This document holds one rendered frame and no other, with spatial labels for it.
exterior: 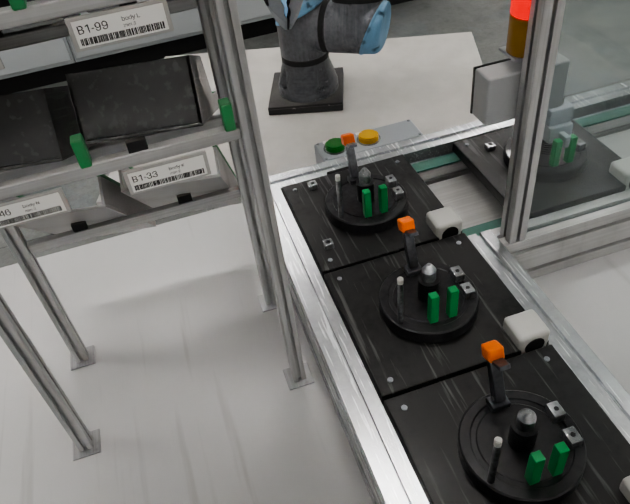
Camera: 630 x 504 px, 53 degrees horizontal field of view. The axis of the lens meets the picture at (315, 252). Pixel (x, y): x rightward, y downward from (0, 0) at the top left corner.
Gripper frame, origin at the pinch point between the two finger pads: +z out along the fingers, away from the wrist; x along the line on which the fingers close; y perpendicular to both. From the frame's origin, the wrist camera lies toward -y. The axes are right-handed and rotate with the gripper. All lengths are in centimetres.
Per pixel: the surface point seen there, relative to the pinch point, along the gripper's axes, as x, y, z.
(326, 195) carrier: 0.8, -15.8, 24.4
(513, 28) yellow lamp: -21.6, -32.2, -6.5
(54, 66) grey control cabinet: 80, 282, 113
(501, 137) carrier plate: -35.9, -10.7, 26.2
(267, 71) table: -6, 60, 37
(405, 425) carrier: 6, -61, 26
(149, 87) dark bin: 23.8, -35.4, -11.5
